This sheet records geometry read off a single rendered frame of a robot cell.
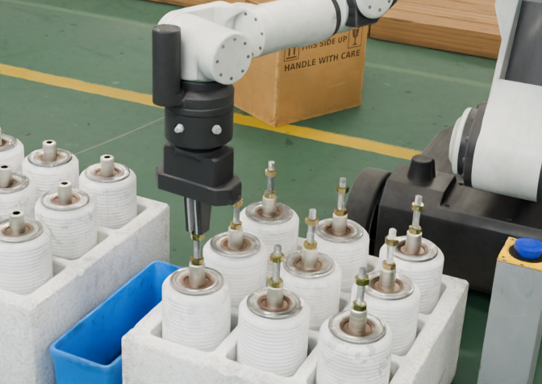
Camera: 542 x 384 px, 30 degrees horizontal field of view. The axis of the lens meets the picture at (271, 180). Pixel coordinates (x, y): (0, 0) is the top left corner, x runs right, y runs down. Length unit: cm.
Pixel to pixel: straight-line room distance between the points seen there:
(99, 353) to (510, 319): 64
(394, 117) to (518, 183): 112
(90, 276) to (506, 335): 63
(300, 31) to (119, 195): 51
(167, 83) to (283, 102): 135
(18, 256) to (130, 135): 104
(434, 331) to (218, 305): 31
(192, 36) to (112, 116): 141
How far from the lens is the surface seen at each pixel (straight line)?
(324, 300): 144
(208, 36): 122
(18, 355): 156
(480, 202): 184
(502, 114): 162
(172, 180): 132
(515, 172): 161
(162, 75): 123
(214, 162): 128
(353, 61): 269
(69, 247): 162
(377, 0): 138
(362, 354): 130
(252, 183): 227
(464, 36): 326
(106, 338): 164
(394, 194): 182
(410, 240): 151
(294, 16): 133
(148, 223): 172
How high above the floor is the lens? 98
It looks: 25 degrees down
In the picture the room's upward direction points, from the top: 3 degrees clockwise
